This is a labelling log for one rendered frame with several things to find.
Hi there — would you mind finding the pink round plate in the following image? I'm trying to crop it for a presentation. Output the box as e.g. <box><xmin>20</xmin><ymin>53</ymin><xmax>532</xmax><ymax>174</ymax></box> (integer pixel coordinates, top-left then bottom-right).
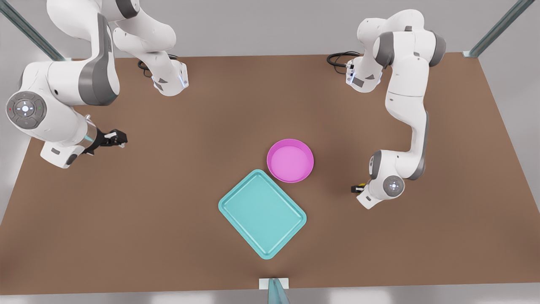
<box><xmin>267</xmin><ymin>139</ymin><xmax>315</xmax><ymax>183</ymax></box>

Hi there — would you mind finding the teal rectangular tray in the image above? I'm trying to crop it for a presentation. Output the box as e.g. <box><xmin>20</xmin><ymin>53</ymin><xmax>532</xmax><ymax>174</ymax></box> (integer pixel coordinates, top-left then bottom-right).
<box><xmin>218</xmin><ymin>169</ymin><xmax>307</xmax><ymax>260</ymax></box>

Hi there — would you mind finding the black cable loop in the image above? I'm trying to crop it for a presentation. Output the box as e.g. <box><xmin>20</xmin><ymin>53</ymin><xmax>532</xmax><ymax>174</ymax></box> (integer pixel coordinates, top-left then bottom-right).
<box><xmin>327</xmin><ymin>51</ymin><xmax>362</xmax><ymax>76</ymax></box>
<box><xmin>138</xmin><ymin>54</ymin><xmax>180</xmax><ymax>79</ymax></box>

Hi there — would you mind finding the silver frame post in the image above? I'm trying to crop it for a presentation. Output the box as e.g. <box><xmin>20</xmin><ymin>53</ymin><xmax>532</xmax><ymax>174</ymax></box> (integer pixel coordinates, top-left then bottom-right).
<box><xmin>0</xmin><ymin>0</ymin><xmax>66</xmax><ymax>62</ymax></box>
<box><xmin>462</xmin><ymin>0</ymin><xmax>536</xmax><ymax>58</ymax></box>
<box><xmin>258</xmin><ymin>277</ymin><xmax>291</xmax><ymax>304</ymax></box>

